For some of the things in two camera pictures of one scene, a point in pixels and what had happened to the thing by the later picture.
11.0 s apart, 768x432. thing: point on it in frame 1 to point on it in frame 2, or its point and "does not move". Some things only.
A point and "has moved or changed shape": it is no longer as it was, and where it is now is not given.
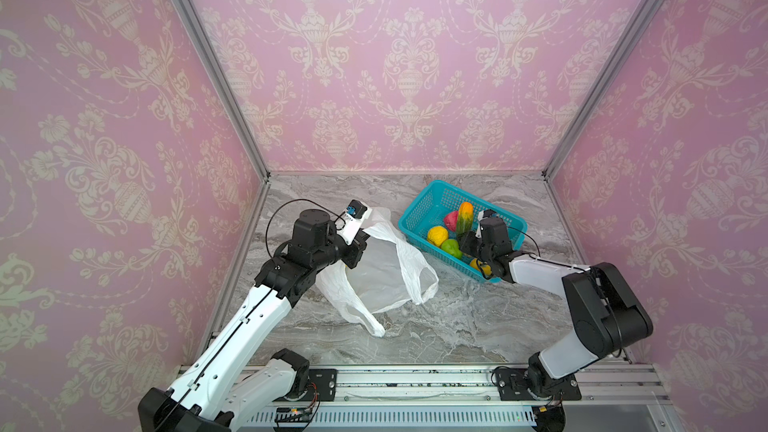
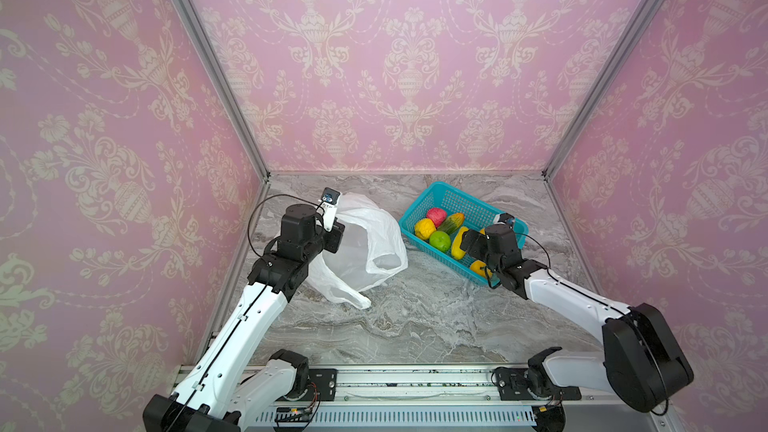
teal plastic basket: (438, 217) does not move
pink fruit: (450, 220) to (437, 215)
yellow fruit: (437, 235) to (424, 228)
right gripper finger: (470, 244) does not move
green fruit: (451, 246) has moved or changed shape
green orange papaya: (465, 218) to (452, 223)
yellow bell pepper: (486, 268) does not move
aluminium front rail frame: (614, 398) does not move
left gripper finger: (355, 251) to (333, 239)
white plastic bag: (385, 277) has moved or changed shape
